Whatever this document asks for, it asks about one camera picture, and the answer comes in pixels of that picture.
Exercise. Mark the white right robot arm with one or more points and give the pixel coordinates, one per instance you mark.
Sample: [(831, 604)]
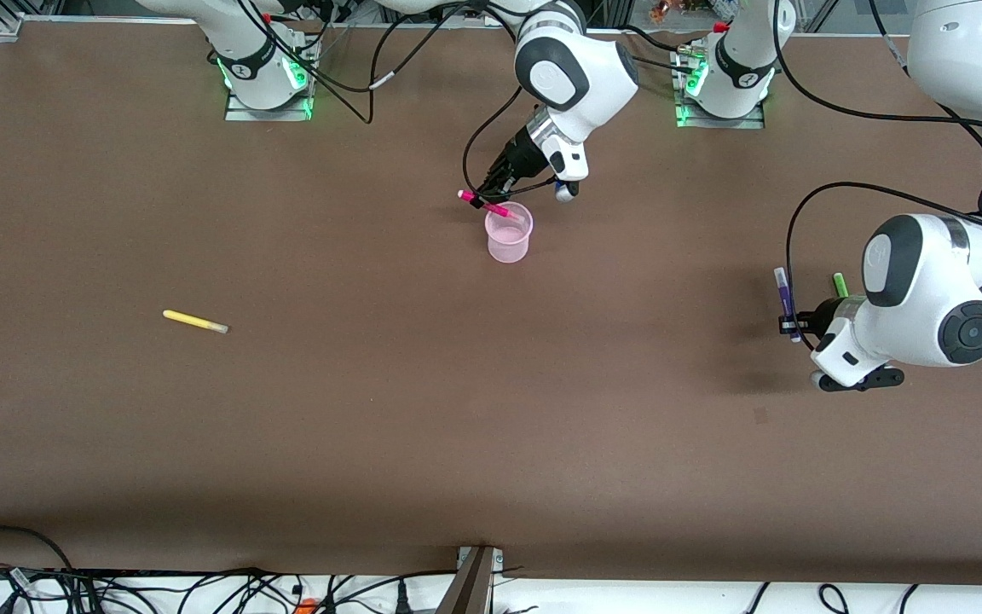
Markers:
[(576, 77)]

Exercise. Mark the green highlighter pen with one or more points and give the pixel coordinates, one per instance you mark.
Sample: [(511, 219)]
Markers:
[(840, 284)]

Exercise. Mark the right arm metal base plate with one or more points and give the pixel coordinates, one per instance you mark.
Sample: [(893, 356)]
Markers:
[(244, 113)]

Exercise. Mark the purple highlighter pen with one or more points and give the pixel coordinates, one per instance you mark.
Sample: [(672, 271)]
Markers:
[(783, 294)]

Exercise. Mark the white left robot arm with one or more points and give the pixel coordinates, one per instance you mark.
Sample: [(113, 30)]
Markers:
[(917, 273)]

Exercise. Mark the pink highlighter pen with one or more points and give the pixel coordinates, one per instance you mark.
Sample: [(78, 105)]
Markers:
[(491, 206)]

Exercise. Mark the pink plastic cup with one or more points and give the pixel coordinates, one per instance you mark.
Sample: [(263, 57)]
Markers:
[(508, 246)]

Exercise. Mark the yellow highlighter pen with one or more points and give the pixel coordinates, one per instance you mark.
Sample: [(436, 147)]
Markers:
[(193, 321)]

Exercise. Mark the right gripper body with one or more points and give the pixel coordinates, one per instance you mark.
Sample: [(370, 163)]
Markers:
[(514, 160)]

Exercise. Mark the aluminium corner piece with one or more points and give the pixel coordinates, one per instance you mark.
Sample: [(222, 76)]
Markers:
[(9, 27)]

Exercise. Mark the copper coloured object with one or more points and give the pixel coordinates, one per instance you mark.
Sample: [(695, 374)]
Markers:
[(661, 10)]

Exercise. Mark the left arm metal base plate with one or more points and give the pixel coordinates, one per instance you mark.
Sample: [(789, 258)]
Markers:
[(713, 124)]

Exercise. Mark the metal table clamp bracket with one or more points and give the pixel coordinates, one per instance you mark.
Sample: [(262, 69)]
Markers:
[(476, 580)]

